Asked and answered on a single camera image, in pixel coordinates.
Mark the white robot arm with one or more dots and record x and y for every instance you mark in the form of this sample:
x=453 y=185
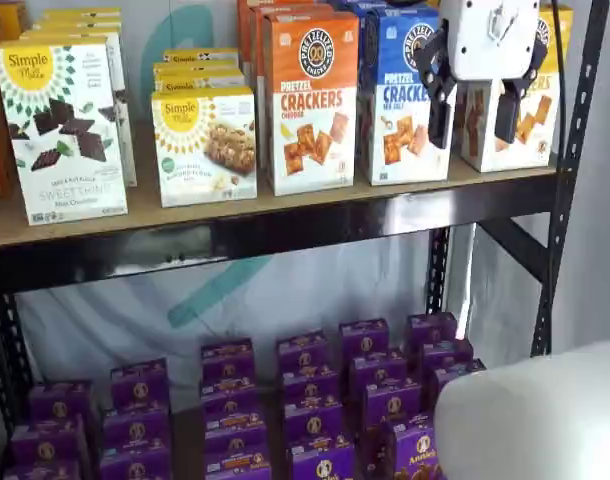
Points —
x=535 y=415

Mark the black metal shelving rack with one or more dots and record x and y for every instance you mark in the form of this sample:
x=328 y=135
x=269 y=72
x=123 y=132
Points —
x=235 y=241

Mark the yellow pretzel crackers box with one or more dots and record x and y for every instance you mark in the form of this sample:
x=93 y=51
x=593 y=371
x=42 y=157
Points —
x=540 y=130

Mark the white backdrop with teal logo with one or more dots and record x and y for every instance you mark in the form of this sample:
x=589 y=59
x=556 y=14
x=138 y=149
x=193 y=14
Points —
x=135 y=320

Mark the orange cheddar pretzel crackers box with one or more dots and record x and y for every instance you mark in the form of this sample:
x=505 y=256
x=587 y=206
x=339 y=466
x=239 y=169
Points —
x=310 y=100
x=257 y=45
x=242 y=30

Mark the blue sea salt crackers box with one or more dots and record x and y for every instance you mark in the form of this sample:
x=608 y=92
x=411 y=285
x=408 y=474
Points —
x=395 y=100
x=360 y=4

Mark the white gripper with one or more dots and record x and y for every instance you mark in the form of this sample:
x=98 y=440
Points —
x=490 y=40

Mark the Simple Mills bars box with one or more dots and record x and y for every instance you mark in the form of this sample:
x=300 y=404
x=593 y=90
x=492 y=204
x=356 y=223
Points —
x=200 y=82
x=200 y=54
x=195 y=67
x=205 y=150

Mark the purple Annie's box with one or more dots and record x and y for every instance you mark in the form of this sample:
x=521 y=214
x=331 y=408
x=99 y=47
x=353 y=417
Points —
x=445 y=356
x=377 y=374
x=312 y=417
x=47 y=442
x=322 y=460
x=135 y=430
x=430 y=330
x=140 y=382
x=40 y=471
x=135 y=467
x=410 y=450
x=227 y=360
x=235 y=444
x=302 y=350
x=232 y=417
x=229 y=391
x=392 y=404
x=237 y=467
x=307 y=384
x=455 y=377
x=363 y=339
x=60 y=400

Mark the Simple Mills Sweet Thins box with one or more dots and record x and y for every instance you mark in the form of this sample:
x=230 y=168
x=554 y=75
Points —
x=60 y=140
x=126 y=100
x=75 y=26
x=80 y=14

